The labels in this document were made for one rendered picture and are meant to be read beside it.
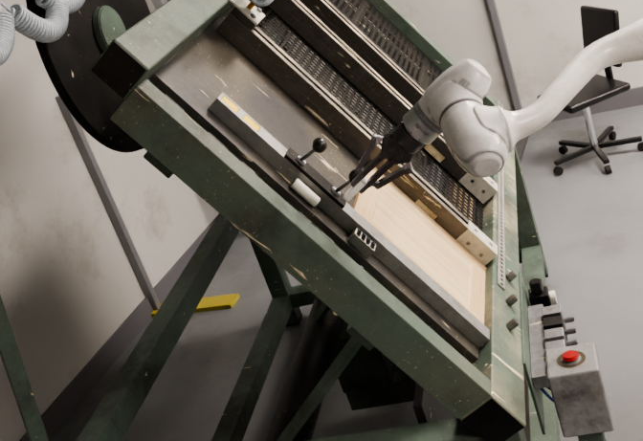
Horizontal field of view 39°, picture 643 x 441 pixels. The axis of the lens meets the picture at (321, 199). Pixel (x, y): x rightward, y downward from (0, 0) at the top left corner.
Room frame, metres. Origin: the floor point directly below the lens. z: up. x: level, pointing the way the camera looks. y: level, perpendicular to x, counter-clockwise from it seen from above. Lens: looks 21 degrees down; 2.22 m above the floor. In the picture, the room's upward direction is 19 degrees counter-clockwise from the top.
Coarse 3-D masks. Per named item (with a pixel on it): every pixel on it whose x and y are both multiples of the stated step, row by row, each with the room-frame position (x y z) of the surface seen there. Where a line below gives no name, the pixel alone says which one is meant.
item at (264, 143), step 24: (240, 120) 2.20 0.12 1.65; (264, 144) 2.19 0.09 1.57; (288, 168) 2.17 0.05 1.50; (336, 216) 2.15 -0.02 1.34; (360, 216) 2.17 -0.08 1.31; (384, 240) 2.15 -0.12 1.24; (384, 264) 2.13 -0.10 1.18; (408, 264) 2.12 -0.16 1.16; (432, 288) 2.10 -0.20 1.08; (456, 312) 2.08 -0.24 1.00; (480, 336) 2.07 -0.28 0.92
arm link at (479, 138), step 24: (600, 48) 1.90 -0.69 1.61; (624, 48) 1.89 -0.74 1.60; (576, 72) 1.85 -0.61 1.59; (552, 96) 1.81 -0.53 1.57; (456, 120) 1.79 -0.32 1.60; (480, 120) 1.76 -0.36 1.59; (504, 120) 1.76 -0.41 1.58; (528, 120) 1.77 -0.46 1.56; (456, 144) 1.76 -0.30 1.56; (480, 144) 1.72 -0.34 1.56; (504, 144) 1.73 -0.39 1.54; (480, 168) 1.72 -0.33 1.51
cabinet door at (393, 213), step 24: (384, 192) 2.44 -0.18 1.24; (384, 216) 2.31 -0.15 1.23; (408, 216) 2.41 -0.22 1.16; (408, 240) 2.29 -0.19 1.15; (432, 240) 2.39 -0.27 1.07; (456, 240) 2.49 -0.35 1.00; (432, 264) 2.27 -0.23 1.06; (456, 264) 2.36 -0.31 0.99; (480, 264) 2.46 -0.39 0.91; (456, 288) 2.24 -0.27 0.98; (480, 288) 2.33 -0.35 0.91; (480, 312) 2.21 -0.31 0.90
